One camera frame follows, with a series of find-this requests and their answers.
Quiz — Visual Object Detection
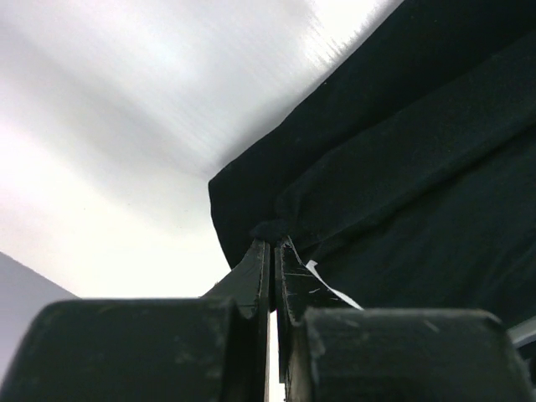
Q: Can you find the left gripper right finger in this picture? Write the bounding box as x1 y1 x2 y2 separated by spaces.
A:
274 240 535 401

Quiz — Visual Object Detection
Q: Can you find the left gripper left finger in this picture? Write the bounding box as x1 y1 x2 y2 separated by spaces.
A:
1 240 271 402

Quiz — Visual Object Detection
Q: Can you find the black t-shirt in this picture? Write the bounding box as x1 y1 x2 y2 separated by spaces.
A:
209 1 535 327

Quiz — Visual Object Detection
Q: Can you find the aluminium front frame rail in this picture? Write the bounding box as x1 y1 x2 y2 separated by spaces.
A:
508 317 536 348

